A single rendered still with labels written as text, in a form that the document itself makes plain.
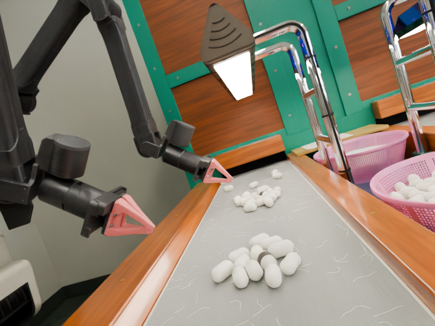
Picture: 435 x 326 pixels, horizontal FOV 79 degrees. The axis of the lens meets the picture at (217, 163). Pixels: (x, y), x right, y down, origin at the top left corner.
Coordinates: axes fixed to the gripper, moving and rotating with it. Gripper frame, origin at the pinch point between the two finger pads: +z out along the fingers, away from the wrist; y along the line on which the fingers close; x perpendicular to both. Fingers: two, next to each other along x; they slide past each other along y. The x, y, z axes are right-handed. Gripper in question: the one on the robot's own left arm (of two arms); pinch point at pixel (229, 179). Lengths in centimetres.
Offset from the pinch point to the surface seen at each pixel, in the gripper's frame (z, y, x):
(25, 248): -135, 109, 149
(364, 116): 41, 44, -36
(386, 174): 27.2, -19.4, -17.4
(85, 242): -95, 126, 132
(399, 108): 49, 38, -43
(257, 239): 8.2, -32.0, -0.1
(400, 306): 19, -49, -7
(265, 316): 9.4, -47.0, 1.1
